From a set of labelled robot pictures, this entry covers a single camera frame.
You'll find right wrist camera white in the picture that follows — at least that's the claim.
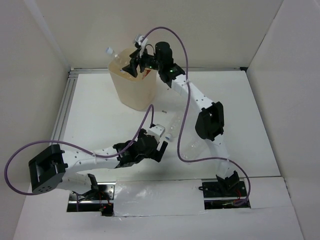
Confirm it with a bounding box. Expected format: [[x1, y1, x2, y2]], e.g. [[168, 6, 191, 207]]
[[134, 34, 148, 58]]

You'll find aluminium frame rail back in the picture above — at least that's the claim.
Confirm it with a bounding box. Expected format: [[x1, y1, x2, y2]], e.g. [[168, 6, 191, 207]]
[[69, 67, 248, 75]]

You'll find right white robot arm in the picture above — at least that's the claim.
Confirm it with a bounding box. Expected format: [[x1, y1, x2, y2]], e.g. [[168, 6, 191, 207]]
[[122, 40, 240, 196]]

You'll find clear bottle blue cap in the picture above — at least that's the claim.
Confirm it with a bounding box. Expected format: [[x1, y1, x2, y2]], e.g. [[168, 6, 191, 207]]
[[164, 111, 184, 142]]

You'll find aluminium frame rail left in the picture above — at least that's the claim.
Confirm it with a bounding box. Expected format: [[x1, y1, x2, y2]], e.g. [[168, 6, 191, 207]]
[[51, 70, 79, 141]]

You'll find red cap labelled bottle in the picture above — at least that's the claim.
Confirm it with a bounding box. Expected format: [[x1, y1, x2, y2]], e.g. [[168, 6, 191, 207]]
[[141, 68, 151, 80]]

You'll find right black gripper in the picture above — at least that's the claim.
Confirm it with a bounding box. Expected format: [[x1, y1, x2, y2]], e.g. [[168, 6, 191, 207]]
[[122, 46, 163, 78]]

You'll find beige plastic bin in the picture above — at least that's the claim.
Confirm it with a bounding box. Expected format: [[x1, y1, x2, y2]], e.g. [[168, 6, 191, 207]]
[[107, 48, 158, 112]]

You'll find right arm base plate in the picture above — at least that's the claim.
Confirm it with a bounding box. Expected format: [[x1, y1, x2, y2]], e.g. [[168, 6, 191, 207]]
[[198, 180, 251, 210]]

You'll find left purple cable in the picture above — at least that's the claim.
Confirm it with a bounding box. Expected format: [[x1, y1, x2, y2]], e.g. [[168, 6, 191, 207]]
[[4, 104, 155, 213]]

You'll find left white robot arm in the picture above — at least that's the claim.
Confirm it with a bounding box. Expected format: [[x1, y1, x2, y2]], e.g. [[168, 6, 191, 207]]
[[28, 124, 168, 200]]

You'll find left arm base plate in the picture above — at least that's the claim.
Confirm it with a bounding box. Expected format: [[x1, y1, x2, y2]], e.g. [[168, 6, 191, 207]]
[[66, 182, 116, 217]]

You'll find aluminium frame rail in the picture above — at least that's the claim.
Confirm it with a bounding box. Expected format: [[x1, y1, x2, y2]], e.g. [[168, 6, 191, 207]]
[[69, 67, 248, 75], [51, 70, 79, 141]]

